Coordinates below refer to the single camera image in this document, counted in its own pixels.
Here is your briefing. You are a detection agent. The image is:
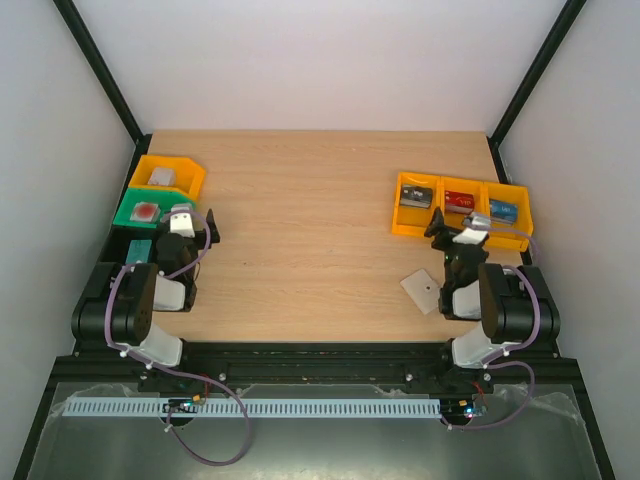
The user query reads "white card holder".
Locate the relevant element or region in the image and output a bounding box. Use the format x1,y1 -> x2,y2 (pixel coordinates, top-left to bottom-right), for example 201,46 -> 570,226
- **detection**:
400,269 -> 440,315

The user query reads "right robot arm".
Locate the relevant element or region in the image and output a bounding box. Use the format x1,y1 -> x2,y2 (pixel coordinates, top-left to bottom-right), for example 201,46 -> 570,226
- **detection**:
424,207 -> 561,392

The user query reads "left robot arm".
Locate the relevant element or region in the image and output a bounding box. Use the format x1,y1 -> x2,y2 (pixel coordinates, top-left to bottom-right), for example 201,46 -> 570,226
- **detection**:
71,205 -> 221,369

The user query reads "yellow bin with red cards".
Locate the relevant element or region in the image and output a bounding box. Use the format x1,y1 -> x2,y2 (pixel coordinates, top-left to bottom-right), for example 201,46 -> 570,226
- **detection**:
432,176 -> 488,237

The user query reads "yellow bin with black cards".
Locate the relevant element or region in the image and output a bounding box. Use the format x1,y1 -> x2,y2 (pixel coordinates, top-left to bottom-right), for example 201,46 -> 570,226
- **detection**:
391,172 -> 442,238

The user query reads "red card stack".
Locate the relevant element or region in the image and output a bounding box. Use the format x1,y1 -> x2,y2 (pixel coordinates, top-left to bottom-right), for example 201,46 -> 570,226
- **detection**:
444,190 -> 475,215

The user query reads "black card stack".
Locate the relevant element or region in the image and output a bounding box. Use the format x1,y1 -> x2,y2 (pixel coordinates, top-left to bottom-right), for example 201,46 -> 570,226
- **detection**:
399,184 -> 433,209

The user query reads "teal holder in black bin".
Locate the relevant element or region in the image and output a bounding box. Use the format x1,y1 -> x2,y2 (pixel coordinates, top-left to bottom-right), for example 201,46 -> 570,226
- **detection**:
125,239 -> 152,264

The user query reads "holder with red card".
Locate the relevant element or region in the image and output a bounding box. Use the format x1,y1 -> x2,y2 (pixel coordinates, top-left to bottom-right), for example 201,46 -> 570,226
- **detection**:
130,202 -> 161,224

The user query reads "blue card stack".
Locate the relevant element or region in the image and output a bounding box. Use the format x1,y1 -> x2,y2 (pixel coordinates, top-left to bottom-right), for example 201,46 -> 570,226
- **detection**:
489,199 -> 519,225

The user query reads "yellow bin with blue cards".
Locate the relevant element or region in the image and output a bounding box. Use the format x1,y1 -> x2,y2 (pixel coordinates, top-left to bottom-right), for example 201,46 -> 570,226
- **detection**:
483,182 -> 534,252

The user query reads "grey holder in yellow bin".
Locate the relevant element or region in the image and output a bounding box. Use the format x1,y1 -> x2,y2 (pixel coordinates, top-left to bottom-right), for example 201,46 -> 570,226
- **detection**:
147,167 -> 176,187

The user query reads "yellow bin far left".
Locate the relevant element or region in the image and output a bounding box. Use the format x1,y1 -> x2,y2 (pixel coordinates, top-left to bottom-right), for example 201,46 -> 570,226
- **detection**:
128,155 -> 206,201

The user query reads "green bin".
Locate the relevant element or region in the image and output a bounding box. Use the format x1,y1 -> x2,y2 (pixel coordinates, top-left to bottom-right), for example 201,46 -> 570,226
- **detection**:
113,188 -> 195,228

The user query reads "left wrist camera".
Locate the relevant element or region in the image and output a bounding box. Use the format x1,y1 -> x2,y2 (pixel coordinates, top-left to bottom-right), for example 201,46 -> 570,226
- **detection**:
169,203 -> 195,238

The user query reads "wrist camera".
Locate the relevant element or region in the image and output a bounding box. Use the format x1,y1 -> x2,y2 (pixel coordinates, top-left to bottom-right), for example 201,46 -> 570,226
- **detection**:
169,203 -> 195,238
453,212 -> 491,246

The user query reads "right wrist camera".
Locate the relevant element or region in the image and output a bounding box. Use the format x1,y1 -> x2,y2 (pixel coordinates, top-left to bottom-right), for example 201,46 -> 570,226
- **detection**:
453,212 -> 491,246

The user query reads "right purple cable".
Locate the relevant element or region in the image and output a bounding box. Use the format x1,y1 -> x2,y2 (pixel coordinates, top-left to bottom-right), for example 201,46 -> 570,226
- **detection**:
439,219 -> 546,432

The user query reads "purple cable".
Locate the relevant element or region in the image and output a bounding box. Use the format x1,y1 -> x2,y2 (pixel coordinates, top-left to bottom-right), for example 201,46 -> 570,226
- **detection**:
103,209 -> 253,468
439,219 -> 546,432

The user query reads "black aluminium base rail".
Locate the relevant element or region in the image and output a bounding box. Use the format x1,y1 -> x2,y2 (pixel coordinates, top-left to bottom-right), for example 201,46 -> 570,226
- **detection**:
49,341 -> 581,396

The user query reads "white slotted cable duct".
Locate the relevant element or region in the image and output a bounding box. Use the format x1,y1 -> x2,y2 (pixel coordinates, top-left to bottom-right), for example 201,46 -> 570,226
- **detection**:
61,397 -> 441,419

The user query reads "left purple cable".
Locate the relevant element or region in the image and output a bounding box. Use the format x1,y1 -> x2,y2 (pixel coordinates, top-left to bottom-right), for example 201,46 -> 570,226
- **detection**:
103,209 -> 253,468

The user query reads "right black frame post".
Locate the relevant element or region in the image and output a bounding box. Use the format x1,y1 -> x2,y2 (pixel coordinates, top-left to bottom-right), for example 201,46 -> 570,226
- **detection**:
488,0 -> 589,146

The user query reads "black frame post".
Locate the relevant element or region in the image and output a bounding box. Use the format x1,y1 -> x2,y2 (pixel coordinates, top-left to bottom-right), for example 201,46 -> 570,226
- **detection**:
51,0 -> 152,146
488,0 -> 589,146

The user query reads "left black frame post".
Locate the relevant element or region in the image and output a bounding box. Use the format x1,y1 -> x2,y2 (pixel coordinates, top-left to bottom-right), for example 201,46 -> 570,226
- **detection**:
51,0 -> 152,146

